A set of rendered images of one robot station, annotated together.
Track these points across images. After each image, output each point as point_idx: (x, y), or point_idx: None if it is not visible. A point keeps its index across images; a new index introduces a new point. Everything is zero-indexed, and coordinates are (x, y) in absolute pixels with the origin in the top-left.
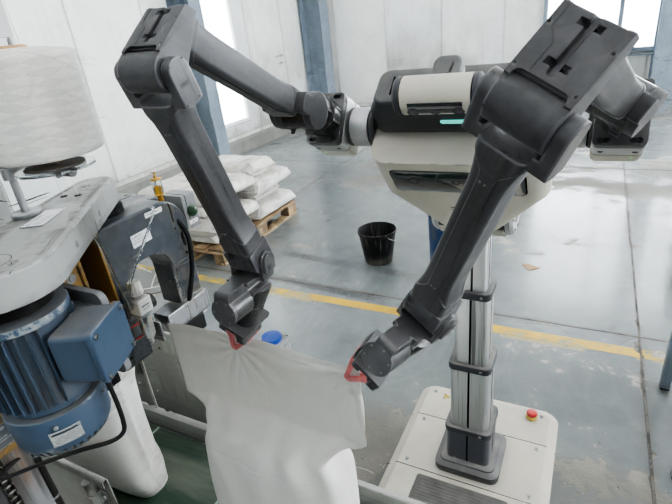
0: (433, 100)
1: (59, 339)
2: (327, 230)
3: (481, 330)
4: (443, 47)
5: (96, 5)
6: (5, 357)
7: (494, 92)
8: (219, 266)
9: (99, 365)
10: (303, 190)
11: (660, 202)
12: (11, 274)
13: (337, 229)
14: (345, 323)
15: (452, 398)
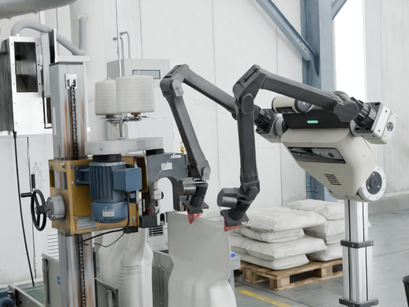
0: (283, 105)
1: (116, 170)
2: (391, 285)
3: (355, 271)
4: None
5: (241, 67)
6: (99, 173)
7: (233, 87)
8: (272, 290)
9: (125, 183)
10: (393, 253)
11: None
12: (109, 142)
13: (402, 286)
14: None
15: None
